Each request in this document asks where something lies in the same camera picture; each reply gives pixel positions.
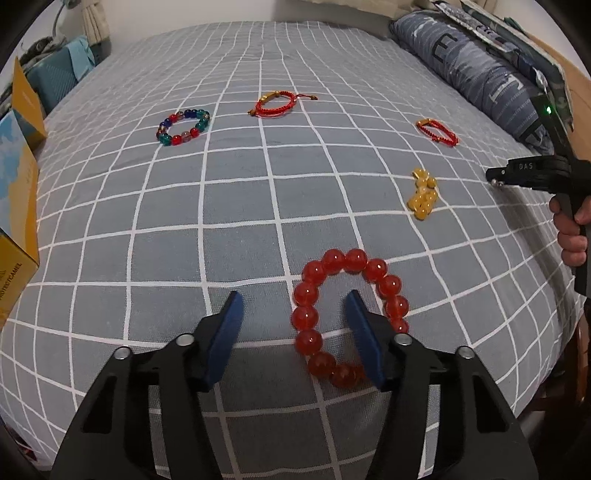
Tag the person's right hand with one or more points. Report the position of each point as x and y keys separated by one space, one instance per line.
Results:
x=572 y=240

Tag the teal fabric bag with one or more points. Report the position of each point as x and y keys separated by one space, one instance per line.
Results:
x=60 y=74

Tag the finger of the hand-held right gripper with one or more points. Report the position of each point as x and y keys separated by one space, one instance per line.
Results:
x=497 y=175

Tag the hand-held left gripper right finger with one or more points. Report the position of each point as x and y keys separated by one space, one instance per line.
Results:
x=364 y=327

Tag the wooden headboard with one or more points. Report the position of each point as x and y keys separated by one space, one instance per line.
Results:
x=577 y=92

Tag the yellow cardboard box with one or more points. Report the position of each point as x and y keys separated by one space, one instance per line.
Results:
x=18 y=194

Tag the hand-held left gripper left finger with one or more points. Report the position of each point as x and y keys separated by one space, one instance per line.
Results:
x=227 y=323

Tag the blue patterned pillow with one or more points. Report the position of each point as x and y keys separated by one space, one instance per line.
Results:
x=480 y=69

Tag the beige curtain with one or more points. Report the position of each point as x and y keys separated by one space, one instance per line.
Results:
x=97 y=18

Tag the grey checked bed sheet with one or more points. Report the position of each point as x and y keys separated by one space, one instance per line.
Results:
x=258 y=184

